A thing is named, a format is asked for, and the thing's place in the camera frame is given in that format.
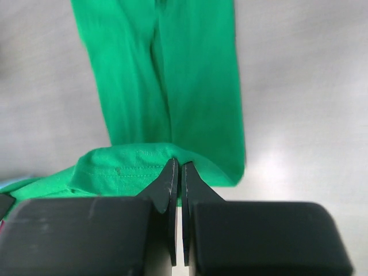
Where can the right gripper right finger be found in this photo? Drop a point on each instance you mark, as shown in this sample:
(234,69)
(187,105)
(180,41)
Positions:
(223,237)

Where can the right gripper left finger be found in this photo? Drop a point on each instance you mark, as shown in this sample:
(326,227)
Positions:
(95,235)

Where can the green t shirt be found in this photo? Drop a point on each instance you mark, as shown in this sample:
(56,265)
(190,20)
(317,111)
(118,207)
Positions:
(168,84)

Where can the light blue t shirt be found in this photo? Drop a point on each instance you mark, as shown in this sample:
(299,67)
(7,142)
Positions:
(15,182)

